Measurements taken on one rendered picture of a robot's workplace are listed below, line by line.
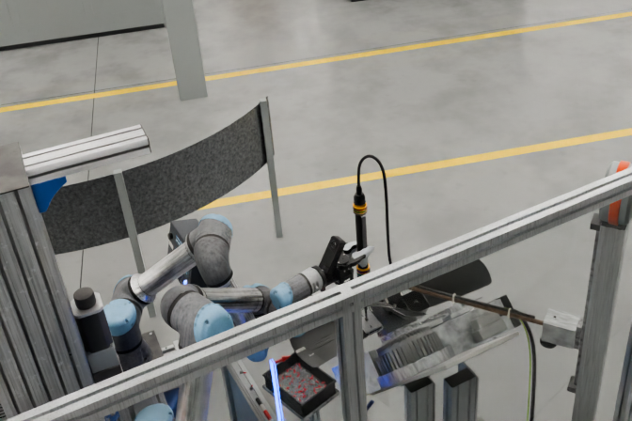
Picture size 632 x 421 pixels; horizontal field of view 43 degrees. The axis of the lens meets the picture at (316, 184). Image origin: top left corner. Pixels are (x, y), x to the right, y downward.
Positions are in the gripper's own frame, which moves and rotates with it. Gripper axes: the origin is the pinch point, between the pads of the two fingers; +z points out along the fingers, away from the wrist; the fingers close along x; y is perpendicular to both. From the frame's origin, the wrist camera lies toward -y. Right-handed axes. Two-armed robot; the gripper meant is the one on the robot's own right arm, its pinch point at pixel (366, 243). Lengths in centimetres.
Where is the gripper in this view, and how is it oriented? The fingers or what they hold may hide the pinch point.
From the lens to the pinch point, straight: 252.6
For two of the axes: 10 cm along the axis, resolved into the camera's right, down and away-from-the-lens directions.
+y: 0.8, 8.3, 5.5
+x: 6.1, 4.0, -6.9
